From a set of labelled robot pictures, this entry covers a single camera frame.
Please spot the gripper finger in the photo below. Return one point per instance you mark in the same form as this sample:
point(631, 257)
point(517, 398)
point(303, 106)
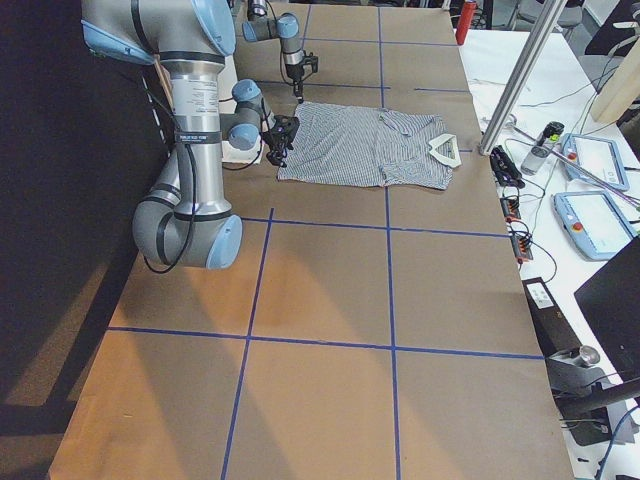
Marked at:
point(298, 93)
point(277, 158)

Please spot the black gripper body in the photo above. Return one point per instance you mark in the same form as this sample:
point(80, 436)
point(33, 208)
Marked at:
point(295, 73)
point(277, 145)

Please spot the striped polo shirt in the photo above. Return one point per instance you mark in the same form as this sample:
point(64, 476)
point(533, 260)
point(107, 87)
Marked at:
point(370, 147)

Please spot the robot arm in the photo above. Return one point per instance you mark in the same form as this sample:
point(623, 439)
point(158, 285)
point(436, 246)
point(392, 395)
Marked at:
point(263, 24)
point(185, 218)

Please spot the red cylinder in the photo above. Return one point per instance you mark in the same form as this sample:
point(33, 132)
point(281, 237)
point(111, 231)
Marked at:
point(464, 22)

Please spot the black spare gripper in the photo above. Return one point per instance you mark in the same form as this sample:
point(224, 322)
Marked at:
point(504, 169)

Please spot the orange terminal block far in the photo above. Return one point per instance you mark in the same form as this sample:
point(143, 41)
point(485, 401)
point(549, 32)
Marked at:
point(510, 208)

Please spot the orange terminal block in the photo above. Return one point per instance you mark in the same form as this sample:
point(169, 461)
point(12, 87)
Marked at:
point(510, 208)
point(521, 241)

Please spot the clear water bottle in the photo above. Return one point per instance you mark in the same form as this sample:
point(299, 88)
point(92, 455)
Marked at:
point(542, 147)

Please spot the orange terminal block near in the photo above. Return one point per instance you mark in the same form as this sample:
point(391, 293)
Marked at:
point(521, 241)

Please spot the far teach pendant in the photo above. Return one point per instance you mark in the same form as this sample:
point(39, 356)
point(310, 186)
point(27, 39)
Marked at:
point(599, 156)

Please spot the teach pendant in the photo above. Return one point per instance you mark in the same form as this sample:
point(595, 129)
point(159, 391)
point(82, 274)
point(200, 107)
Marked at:
point(594, 223)
point(599, 156)

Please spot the metal rod tool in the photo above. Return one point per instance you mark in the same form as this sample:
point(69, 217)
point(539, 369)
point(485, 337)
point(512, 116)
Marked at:
point(576, 172)

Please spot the near teach pendant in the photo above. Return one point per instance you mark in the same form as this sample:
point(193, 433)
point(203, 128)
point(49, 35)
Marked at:
point(594, 223)

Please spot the black power box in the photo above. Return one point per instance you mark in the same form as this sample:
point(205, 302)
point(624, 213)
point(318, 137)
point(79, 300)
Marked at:
point(553, 331)

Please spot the black monitor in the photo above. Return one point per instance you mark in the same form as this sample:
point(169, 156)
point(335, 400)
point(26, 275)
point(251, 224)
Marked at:
point(609, 302)

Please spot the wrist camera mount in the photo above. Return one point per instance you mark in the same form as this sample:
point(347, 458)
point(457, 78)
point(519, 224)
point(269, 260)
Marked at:
point(285, 126)
point(310, 63)

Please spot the aluminium frame post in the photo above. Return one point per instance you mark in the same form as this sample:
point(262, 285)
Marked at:
point(536, 40)

